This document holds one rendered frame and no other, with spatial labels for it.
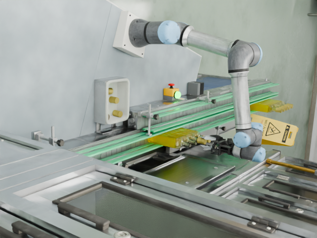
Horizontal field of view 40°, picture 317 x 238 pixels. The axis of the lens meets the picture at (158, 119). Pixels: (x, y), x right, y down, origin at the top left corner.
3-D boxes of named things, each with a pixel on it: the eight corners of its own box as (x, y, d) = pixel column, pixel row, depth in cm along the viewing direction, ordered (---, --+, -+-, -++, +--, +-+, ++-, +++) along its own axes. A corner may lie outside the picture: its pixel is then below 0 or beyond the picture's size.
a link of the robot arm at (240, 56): (242, 41, 194) (252, 149, 199) (252, 41, 203) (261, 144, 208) (219, 44, 200) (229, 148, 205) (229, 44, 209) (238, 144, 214)
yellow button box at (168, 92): (162, 99, 270) (172, 100, 266) (162, 87, 268) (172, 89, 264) (169, 97, 275) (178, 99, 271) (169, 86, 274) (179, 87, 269)
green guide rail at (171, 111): (142, 116, 234) (154, 119, 229) (142, 114, 234) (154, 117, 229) (270, 83, 372) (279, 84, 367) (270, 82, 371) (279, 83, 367)
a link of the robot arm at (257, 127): (257, 126, 207) (255, 148, 209) (266, 123, 216) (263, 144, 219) (242, 123, 211) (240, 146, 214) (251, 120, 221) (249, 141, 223)
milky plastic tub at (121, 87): (94, 122, 224) (106, 125, 219) (94, 79, 218) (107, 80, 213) (117, 116, 237) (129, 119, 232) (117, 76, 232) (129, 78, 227)
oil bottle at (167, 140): (147, 141, 242) (179, 149, 230) (147, 132, 241) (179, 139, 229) (153, 139, 247) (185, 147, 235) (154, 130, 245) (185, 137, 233)
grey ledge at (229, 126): (156, 150, 268) (171, 154, 262) (157, 136, 266) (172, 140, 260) (229, 123, 343) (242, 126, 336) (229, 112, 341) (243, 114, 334)
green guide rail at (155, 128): (142, 130, 236) (154, 132, 231) (142, 128, 236) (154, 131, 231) (269, 92, 373) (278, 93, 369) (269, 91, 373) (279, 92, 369)
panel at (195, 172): (67, 206, 186) (128, 231, 167) (67, 200, 186) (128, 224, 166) (183, 157, 257) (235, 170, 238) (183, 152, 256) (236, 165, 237)
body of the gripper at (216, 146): (210, 140, 226) (231, 144, 219) (218, 136, 233) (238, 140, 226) (209, 154, 228) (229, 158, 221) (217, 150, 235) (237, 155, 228)
